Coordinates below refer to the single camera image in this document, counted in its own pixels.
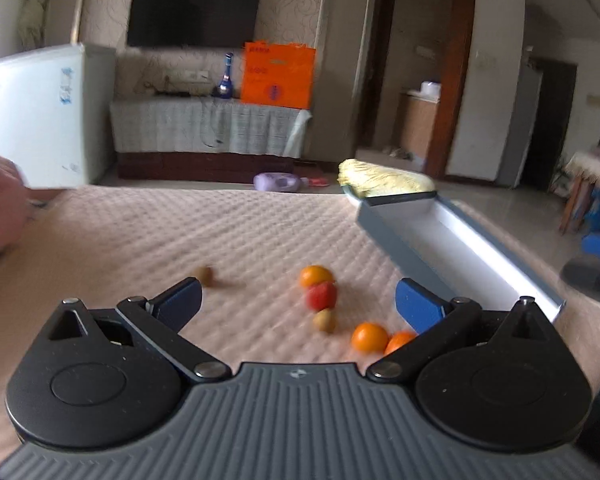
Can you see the silver refrigerator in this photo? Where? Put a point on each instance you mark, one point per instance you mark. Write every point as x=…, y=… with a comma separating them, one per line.
x=520, y=126

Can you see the white patterned cabinet cloth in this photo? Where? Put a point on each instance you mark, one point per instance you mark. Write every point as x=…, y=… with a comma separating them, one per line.
x=207, y=125

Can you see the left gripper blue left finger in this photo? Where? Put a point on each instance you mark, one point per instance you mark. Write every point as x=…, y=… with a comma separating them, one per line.
x=159, y=320

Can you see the black wall television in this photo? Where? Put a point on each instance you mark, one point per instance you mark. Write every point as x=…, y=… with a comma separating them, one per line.
x=167, y=24

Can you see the dark orange tangerine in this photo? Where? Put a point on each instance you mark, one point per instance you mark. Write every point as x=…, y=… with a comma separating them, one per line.
x=398, y=340

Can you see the dark wood TV cabinet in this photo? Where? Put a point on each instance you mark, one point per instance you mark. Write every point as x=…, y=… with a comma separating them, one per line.
x=205, y=167

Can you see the blue glass bottle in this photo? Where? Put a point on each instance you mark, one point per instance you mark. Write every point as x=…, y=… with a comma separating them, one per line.
x=225, y=88

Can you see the wooden dining table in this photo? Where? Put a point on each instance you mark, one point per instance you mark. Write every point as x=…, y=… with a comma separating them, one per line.
x=584, y=168

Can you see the person's left hand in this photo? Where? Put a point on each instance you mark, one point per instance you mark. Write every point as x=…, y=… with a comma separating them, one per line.
x=14, y=204

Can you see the pink quilted table cover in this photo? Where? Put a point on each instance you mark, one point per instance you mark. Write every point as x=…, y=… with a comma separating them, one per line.
x=488, y=389

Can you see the napa cabbage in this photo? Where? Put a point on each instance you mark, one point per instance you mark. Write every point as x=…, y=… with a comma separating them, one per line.
x=364, y=179

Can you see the white chest freezer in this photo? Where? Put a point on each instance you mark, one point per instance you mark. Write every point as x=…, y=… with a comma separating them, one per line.
x=54, y=114

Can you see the yellow-orange round orange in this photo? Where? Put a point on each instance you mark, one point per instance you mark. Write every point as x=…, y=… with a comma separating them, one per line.
x=314, y=275

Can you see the purple detergent bottle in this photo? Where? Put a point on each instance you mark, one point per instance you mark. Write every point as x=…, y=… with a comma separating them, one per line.
x=278, y=182

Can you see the red apple-shaped fruit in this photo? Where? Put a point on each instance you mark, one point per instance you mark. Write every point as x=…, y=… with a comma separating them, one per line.
x=322, y=296

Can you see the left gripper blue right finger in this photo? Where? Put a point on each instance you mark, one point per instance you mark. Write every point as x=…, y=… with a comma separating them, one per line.
x=436, y=321

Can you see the orange paper gift bag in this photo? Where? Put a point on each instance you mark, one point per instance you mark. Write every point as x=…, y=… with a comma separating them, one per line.
x=278, y=74

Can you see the small brown kiwi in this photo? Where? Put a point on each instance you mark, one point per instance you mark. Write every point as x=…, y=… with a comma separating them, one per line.
x=325, y=321

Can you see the wooden kitchen cabinet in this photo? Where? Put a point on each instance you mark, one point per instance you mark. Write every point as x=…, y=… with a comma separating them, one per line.
x=414, y=123

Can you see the grey white shallow box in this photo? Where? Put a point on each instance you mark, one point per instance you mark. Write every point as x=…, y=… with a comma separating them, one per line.
x=440, y=247

